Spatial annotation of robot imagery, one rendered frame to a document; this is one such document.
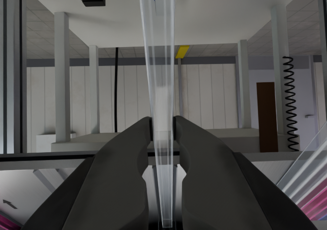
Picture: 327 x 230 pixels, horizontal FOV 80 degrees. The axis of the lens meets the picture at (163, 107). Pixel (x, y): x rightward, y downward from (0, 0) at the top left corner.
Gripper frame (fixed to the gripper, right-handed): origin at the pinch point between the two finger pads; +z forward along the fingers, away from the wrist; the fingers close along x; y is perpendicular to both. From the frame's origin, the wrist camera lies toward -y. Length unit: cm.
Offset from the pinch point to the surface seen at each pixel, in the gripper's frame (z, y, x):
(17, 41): 35.4, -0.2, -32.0
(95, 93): 66, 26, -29
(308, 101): 275, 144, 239
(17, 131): 25.0, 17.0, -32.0
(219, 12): 56, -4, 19
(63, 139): 35, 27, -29
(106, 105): 261, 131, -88
